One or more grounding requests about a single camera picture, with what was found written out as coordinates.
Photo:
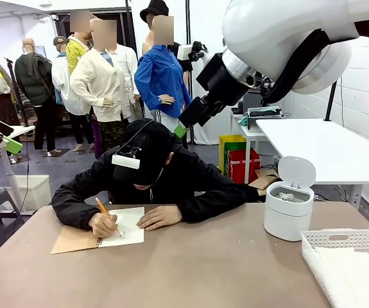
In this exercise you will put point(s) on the right gripper finger with green tip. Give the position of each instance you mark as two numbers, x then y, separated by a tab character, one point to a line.
210	113
192	110

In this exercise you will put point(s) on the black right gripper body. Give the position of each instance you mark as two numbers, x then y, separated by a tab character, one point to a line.
229	90

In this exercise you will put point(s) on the yellow pencil with red eraser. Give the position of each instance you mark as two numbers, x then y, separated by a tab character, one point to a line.
102	207

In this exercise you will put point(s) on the white paper ball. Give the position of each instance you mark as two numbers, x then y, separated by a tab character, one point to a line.
286	195

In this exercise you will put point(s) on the spiral notebook with kraft cover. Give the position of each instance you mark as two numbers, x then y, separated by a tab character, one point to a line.
133	237

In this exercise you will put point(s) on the person's right forearm black sleeve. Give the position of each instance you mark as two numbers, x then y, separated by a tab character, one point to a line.
72	208

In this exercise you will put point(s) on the person's left forearm black sleeve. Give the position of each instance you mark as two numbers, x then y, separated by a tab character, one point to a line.
216	205

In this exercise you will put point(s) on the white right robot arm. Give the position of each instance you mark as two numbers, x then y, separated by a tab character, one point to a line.
274	32

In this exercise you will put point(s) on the stack of white paper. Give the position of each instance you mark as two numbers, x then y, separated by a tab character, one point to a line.
357	272

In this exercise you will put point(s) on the person's left hand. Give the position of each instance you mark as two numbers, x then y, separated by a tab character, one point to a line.
161	217

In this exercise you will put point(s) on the person's right hand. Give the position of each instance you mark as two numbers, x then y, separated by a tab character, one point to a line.
102	224

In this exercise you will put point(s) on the green cloth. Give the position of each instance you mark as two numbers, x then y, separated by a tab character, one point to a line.
242	121

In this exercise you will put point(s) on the yellow shopping bag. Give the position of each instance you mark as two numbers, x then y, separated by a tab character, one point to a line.
232	138

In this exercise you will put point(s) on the grey tray with teal item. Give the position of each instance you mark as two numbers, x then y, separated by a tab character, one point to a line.
254	123

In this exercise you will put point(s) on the mannequin in black t-shirt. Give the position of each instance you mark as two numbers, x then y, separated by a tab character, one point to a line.
187	67

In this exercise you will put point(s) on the green shopping bag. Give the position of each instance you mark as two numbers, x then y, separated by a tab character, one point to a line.
238	147

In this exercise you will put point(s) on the white side table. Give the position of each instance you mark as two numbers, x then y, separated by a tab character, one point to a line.
250	134

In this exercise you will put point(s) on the black tripod on floor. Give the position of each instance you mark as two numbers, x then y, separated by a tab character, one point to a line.
14	83

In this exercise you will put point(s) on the black baseball cap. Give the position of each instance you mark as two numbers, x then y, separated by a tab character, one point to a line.
152	144

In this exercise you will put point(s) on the white plastic storage box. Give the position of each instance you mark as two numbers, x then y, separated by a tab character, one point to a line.
36	192

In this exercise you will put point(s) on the mannequin in dark green jacket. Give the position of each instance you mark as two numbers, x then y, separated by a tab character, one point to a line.
33	80

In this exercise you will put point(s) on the person in black jacket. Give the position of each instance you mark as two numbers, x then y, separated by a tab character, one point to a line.
190	173

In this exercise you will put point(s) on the red shopping bag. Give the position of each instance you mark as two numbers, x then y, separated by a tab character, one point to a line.
245	167

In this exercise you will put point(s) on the mannequin in cap white shirt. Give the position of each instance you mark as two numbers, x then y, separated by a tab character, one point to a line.
62	83

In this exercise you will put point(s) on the black light stand pole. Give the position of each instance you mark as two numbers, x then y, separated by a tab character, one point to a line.
189	19

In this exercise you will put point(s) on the flattened brown cardboard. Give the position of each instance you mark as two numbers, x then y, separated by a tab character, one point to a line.
264	179

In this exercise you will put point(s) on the mannequin in cream cardigan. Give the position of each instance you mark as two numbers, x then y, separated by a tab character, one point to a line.
97	77

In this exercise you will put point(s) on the black stand on white table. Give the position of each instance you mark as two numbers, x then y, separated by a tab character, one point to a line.
330	106

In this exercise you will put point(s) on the mannequin in yellow jacket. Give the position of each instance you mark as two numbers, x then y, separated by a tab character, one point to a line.
75	51

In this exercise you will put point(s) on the black bucket hat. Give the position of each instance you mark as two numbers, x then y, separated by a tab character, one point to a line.
154	9

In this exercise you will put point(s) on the large white table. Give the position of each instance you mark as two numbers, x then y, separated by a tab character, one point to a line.
331	144

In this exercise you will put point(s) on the white round trash bin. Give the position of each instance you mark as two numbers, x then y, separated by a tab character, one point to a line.
287	218

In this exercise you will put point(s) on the white perforated plastic basket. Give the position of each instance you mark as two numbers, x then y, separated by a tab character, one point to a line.
315	256

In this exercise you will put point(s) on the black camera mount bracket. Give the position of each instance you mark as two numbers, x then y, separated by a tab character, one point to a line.
210	70

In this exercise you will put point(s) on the white wrist camera black lens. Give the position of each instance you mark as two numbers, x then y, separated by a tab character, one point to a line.
184	51

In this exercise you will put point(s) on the white head-mounted camera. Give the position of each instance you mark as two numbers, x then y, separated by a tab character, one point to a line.
125	162

